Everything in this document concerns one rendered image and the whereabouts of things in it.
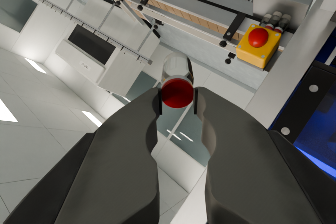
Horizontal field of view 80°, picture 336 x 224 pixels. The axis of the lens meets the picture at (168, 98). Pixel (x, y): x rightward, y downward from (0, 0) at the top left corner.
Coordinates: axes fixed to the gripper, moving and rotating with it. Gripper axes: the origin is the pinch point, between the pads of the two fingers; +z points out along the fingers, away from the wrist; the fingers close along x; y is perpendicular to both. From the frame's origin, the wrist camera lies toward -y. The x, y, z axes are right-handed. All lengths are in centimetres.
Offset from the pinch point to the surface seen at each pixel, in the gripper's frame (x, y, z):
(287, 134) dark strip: 21.9, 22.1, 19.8
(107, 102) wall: -211, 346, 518
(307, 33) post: 28.1, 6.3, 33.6
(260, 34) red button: 18.3, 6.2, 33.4
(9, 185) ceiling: -177, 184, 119
